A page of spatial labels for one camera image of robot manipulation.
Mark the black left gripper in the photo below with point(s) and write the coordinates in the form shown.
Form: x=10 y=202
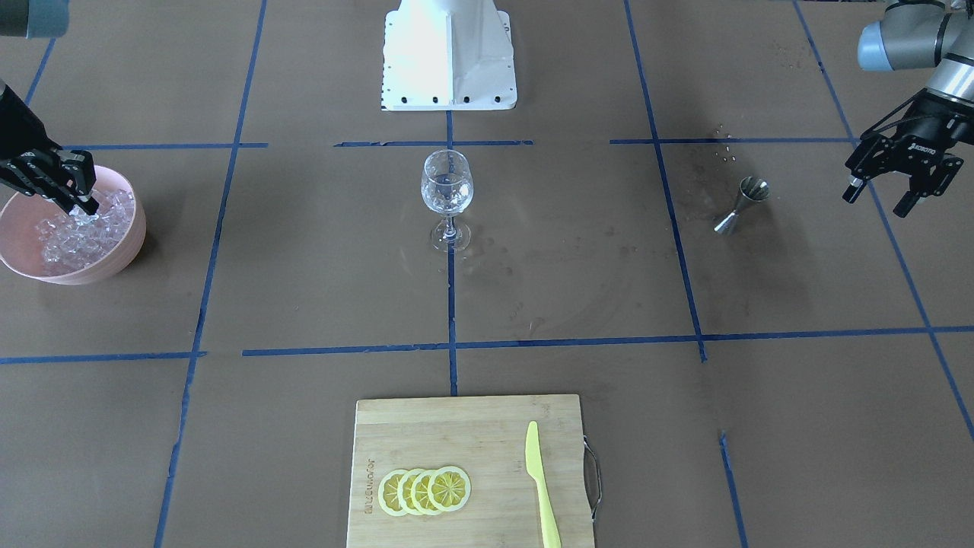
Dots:
x=921 y=146

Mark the clear ice cubes pile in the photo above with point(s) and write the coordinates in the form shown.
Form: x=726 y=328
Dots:
x=70 y=242

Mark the pink bowl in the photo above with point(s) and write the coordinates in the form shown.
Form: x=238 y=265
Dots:
x=20 y=248

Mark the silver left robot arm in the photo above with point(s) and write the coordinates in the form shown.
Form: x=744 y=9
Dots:
x=936 y=35

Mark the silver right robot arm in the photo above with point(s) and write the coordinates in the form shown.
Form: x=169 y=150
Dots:
x=34 y=19

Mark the steel cocktail jigger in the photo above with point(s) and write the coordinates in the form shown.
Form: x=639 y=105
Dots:
x=751 y=191

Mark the lemon slice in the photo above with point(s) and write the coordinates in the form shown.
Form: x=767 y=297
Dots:
x=449 y=488
x=419 y=492
x=404 y=491
x=389 y=493

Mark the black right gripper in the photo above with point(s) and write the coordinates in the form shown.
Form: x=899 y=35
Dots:
x=17 y=124

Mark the yellow plastic knife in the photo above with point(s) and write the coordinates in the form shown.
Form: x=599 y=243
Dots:
x=536 y=471

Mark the clear wine glass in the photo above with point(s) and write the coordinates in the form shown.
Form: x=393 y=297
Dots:
x=447 y=190

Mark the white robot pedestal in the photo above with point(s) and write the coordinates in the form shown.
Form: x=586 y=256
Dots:
x=448 y=55

